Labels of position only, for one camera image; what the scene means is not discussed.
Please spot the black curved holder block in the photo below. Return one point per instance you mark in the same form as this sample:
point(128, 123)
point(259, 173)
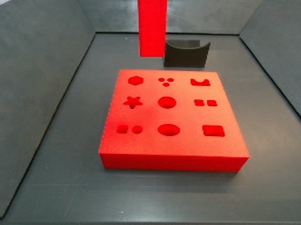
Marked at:
point(184, 53)

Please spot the red shape sorter board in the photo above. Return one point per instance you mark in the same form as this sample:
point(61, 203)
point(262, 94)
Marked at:
point(171, 123)

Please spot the long red arch peg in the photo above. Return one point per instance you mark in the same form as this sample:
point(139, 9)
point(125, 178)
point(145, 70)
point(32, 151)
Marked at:
point(152, 20)

